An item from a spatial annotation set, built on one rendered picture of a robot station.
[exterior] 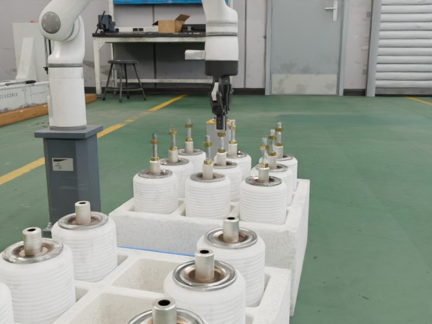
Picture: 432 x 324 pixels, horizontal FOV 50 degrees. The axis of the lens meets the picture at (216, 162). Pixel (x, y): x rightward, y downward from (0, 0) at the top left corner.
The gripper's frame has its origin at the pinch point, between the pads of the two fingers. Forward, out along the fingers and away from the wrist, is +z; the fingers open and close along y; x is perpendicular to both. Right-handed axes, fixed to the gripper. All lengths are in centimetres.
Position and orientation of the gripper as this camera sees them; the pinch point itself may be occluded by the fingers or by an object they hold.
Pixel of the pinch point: (221, 123)
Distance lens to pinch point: 106.8
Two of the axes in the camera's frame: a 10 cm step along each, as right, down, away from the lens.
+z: 0.0, 9.7, 2.2
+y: 2.8, -2.1, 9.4
